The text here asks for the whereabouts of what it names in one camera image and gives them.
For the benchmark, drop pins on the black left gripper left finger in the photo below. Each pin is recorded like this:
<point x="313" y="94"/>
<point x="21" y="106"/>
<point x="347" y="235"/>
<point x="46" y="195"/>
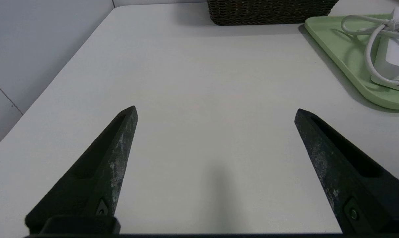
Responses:
<point x="97" y="178"/>

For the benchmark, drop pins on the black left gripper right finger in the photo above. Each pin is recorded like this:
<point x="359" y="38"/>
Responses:
<point x="358" y="185"/>

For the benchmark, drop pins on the dark brown wicker basket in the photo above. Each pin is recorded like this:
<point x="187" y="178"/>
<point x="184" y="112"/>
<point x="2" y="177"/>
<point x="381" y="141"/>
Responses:
<point x="269" y="11"/>

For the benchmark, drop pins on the light green plastic tray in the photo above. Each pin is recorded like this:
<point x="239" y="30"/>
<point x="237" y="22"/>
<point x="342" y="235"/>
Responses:
<point x="344" y="49"/>

